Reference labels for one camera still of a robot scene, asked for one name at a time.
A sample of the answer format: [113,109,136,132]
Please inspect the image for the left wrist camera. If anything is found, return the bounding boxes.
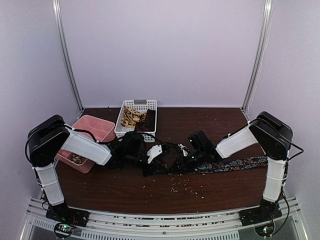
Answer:
[146,144,163,164]

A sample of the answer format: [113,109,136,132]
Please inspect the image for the white perforated plastic basket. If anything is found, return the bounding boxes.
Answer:
[114,99,158,143]

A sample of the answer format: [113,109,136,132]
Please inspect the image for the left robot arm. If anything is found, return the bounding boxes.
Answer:
[24,114,170,222]

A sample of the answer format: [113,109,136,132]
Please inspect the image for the pink divided organizer tray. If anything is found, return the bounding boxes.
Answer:
[56,115,116,174]

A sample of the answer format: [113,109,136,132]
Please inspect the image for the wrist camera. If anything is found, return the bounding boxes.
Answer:
[146,144,163,164]
[178,143,190,157]

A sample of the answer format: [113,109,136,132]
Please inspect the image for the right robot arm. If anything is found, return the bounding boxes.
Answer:
[169,111,304,221]

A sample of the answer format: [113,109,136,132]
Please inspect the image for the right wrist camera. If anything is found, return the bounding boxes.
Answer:
[178,143,190,157]

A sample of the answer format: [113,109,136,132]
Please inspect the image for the aluminium front rail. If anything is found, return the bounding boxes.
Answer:
[17,197,311,240]

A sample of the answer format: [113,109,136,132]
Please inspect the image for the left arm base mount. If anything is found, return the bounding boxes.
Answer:
[45,204,90,227]

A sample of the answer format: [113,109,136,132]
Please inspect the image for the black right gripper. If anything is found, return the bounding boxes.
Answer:
[169,149,206,174]

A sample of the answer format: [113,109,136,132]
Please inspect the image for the right aluminium frame post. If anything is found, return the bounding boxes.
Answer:
[242,0,274,117]

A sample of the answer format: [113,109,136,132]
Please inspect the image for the dark brown red floral tie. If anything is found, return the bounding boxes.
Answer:
[134,109,156,132]

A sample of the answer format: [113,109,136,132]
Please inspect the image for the aluminium frame post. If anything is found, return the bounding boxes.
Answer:
[52,0,85,113]
[242,0,274,117]

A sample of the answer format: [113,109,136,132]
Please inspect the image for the navy floral patterned tie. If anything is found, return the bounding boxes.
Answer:
[143,155,269,177]

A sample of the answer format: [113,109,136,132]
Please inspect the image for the rolled ties in tray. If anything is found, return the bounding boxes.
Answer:
[70,153,87,165]

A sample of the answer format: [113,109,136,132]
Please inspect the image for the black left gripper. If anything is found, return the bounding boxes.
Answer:
[125,151,168,178]

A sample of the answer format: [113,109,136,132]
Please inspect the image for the left aluminium frame post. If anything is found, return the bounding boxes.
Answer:
[52,0,85,113]

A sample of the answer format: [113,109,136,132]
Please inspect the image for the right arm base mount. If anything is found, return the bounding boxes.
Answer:
[238,205,283,227]

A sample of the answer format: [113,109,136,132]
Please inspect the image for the yellow floral tie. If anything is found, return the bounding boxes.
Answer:
[121,106,147,129]

